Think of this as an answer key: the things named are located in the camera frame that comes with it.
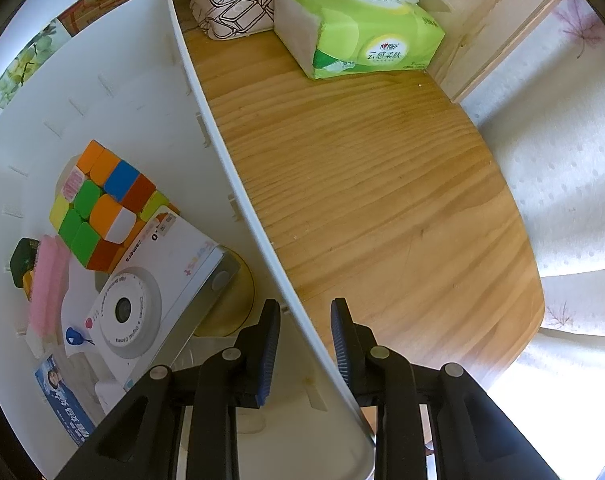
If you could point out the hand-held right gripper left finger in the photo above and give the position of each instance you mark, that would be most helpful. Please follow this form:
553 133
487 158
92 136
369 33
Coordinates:
268 355

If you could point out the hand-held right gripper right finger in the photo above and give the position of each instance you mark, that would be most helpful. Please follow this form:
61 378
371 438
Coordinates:
341 345

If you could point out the round gold compact mirror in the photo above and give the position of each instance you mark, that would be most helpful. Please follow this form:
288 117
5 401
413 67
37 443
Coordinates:
232 310

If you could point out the white toy camera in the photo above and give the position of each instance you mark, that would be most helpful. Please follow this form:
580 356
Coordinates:
142 300

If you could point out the blue white plastic box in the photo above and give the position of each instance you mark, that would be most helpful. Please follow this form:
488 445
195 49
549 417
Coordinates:
62 400

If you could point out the colourful puzzle cube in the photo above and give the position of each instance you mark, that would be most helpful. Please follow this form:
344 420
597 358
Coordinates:
107 195

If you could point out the pink white handheld tool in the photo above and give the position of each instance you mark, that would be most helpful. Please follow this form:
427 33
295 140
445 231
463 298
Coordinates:
47 280

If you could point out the green bottle gold cap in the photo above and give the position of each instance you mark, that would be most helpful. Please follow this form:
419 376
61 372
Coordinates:
22 260

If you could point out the white plastic storage bin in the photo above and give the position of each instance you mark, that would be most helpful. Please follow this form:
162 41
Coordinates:
132 85

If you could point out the white floral curtain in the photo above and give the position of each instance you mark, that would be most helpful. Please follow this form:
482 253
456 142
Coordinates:
557 185

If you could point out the green tissue pack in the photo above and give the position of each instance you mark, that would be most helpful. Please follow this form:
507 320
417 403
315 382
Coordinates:
372 35

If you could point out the printed canvas bag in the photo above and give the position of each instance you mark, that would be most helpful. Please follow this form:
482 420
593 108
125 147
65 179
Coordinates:
232 5

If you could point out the wooden desk hutch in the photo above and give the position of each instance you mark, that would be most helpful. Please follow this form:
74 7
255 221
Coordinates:
482 20

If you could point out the grape print booklet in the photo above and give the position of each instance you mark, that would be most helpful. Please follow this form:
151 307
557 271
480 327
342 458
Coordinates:
27 60

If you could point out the brown printed cardboard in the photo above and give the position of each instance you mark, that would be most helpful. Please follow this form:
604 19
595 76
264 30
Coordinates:
107 5

